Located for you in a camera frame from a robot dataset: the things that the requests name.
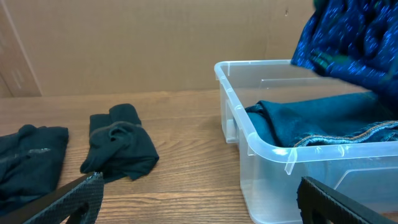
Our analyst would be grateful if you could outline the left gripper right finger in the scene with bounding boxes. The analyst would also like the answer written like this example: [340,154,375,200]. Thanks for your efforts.
[297,176,396,224]

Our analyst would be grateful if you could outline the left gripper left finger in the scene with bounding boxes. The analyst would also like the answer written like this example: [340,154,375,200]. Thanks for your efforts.
[1,172,104,224]

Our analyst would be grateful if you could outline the clear plastic storage bin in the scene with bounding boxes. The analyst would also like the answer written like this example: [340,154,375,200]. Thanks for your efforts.
[214,60,397,223]

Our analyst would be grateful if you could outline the black cloth bundle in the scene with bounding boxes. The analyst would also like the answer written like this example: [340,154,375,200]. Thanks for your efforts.
[80,103,159,183]
[1,124,69,216]

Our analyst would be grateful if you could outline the blue denim jeans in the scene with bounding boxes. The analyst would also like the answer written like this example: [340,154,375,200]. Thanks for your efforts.
[246,92,397,147]

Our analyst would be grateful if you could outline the blue sequin fabric bundle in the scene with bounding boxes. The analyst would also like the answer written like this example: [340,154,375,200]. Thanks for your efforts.
[291,0,397,109]

